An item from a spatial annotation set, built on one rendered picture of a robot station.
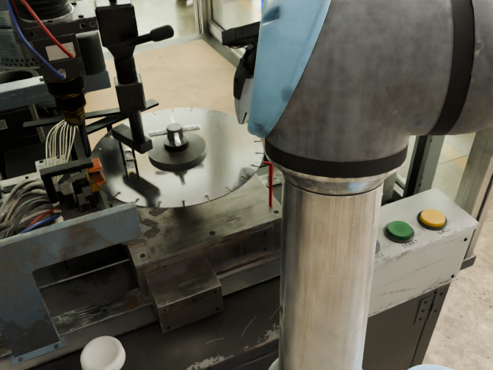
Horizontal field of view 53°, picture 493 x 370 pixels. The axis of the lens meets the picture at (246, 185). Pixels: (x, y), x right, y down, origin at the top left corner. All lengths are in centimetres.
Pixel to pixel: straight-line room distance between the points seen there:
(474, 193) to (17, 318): 79
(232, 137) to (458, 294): 129
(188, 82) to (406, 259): 101
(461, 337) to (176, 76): 131
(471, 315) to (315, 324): 156
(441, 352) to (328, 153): 155
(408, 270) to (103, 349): 53
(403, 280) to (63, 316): 60
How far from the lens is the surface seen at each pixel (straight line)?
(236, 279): 97
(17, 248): 78
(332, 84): 34
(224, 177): 88
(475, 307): 203
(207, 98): 154
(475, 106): 38
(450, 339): 191
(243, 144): 96
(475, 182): 96
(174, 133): 92
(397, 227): 87
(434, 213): 92
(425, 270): 94
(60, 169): 92
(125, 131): 92
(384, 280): 88
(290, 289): 46
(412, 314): 116
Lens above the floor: 149
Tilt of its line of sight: 39 degrees down
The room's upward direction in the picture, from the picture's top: 2 degrees counter-clockwise
